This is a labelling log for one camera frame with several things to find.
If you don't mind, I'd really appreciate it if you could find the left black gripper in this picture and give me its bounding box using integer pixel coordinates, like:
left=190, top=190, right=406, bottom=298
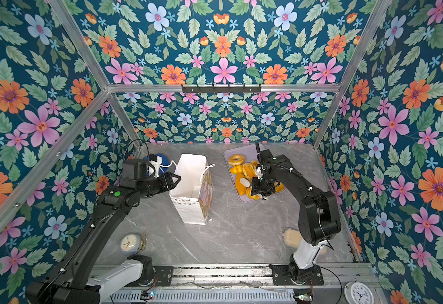
left=136, top=169, right=183, bottom=198

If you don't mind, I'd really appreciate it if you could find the orange oval fake bread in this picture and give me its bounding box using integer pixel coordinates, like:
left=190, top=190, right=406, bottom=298
left=235, top=173, right=251, bottom=196

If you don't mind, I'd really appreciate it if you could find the white paper gift bag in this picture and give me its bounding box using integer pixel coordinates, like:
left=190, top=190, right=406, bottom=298
left=169, top=154, right=214, bottom=225

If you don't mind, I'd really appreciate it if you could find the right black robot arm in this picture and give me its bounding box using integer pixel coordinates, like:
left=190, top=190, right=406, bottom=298
left=251, top=143, right=341, bottom=284

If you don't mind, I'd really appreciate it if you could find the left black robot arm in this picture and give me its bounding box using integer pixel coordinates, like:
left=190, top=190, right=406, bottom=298
left=26, top=158, right=182, bottom=303

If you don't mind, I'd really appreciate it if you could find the small striped fake bun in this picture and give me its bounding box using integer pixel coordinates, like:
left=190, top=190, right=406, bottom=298
left=245, top=188, right=262, bottom=200

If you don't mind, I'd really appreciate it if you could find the round fake bun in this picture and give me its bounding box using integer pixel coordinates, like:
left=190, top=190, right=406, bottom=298
left=275, top=182, right=285, bottom=193

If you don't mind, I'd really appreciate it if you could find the small yellow fake bread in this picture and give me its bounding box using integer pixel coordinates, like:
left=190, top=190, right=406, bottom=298
left=230, top=165, right=243, bottom=174

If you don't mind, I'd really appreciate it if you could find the blue cap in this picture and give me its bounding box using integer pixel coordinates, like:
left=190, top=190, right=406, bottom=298
left=154, top=154, right=171, bottom=173

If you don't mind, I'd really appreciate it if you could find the lavender plastic tray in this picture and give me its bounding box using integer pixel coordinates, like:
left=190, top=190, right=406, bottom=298
left=223, top=142, right=287, bottom=203

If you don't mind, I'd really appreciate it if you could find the beige oval sponge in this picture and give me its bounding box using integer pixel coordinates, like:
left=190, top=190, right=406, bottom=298
left=283, top=229, right=317, bottom=250

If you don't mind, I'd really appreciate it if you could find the small gold alarm clock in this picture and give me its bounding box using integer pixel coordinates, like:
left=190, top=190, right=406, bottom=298
left=120, top=233, right=147, bottom=255

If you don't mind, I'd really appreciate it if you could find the white analog clock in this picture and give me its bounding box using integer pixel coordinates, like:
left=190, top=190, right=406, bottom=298
left=344, top=282, right=375, bottom=304

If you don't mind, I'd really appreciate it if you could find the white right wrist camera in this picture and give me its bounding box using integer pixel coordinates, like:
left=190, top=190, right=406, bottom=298
left=255, top=165, right=263, bottom=179

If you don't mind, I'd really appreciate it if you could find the fake bagel ring bread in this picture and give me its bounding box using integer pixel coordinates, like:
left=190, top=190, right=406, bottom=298
left=228, top=154, right=246, bottom=167

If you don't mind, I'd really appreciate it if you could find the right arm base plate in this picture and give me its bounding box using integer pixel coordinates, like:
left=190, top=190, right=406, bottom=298
left=269, top=263, right=324, bottom=286

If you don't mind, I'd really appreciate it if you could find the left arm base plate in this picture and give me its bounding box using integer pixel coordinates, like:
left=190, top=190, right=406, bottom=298
left=147, top=266, right=174, bottom=288

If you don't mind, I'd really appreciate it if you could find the black hook rail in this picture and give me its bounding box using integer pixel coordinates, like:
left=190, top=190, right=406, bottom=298
left=181, top=84, right=262, bottom=94

